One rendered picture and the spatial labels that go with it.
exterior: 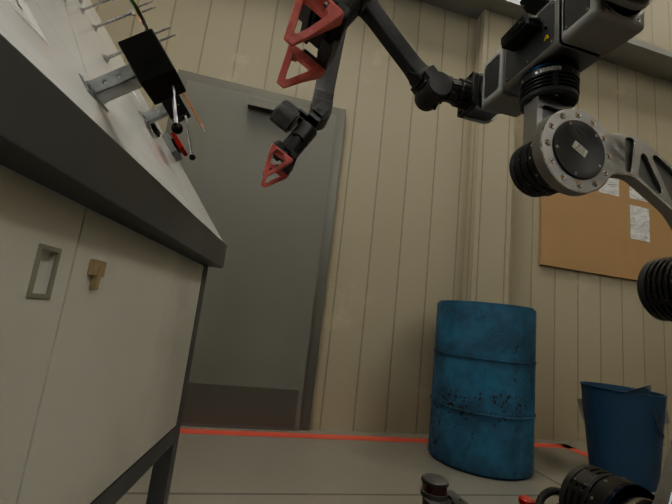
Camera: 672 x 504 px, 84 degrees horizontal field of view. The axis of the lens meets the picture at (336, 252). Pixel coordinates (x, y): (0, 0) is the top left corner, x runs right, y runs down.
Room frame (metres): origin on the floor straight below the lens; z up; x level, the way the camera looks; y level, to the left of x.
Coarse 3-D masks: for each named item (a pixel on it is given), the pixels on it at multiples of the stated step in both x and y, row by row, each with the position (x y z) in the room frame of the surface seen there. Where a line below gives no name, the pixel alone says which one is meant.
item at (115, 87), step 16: (144, 32) 0.40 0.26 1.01; (128, 48) 0.40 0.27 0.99; (144, 48) 0.40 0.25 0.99; (160, 48) 0.40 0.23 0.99; (128, 64) 0.41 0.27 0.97; (144, 64) 0.40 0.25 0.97; (160, 64) 0.40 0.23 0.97; (96, 80) 0.41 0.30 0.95; (112, 80) 0.41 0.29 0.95; (128, 80) 0.41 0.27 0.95; (144, 80) 0.40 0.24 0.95; (160, 80) 0.41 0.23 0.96; (176, 80) 0.42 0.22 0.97; (96, 96) 0.41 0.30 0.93; (112, 96) 0.42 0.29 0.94; (160, 96) 0.43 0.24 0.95; (176, 112) 0.42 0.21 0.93; (176, 128) 0.42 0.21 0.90
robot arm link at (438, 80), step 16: (368, 16) 1.00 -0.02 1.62; (384, 16) 1.00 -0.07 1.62; (384, 32) 1.01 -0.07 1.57; (400, 32) 1.02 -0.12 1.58; (400, 48) 1.02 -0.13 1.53; (400, 64) 1.05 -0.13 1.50; (416, 64) 1.03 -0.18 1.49; (416, 80) 1.04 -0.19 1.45; (432, 80) 1.01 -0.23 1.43; (448, 80) 1.02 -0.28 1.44; (416, 96) 1.09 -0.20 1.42
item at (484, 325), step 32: (448, 320) 2.17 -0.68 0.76; (480, 320) 2.03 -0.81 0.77; (512, 320) 2.01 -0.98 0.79; (448, 352) 2.15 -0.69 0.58; (480, 352) 2.03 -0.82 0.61; (512, 352) 2.01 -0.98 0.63; (448, 384) 2.14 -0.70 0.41; (480, 384) 2.03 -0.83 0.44; (512, 384) 2.01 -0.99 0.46; (448, 416) 2.13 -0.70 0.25; (480, 416) 2.03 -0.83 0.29; (512, 416) 2.01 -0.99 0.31; (448, 448) 2.12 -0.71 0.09; (480, 448) 2.02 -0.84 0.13; (512, 448) 2.01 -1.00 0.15; (512, 480) 2.03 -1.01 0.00
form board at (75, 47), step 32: (0, 0) 0.27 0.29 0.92; (32, 0) 0.36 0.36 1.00; (0, 32) 0.24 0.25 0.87; (32, 32) 0.31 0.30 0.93; (64, 32) 0.43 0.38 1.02; (96, 32) 0.74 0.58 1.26; (64, 64) 0.36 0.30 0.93; (96, 64) 0.54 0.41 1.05; (128, 96) 0.70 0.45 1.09; (128, 128) 0.52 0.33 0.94; (160, 128) 0.99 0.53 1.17; (160, 160) 0.67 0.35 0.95; (192, 192) 0.92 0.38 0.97
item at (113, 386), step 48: (96, 240) 0.46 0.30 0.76; (144, 240) 0.60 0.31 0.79; (96, 288) 0.47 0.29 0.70; (144, 288) 0.63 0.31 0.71; (192, 288) 0.91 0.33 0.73; (96, 336) 0.51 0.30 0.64; (144, 336) 0.67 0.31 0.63; (48, 384) 0.43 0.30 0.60; (96, 384) 0.54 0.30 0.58; (144, 384) 0.72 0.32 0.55; (48, 432) 0.45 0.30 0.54; (96, 432) 0.57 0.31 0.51; (144, 432) 0.76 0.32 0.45; (48, 480) 0.48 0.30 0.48; (96, 480) 0.60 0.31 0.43
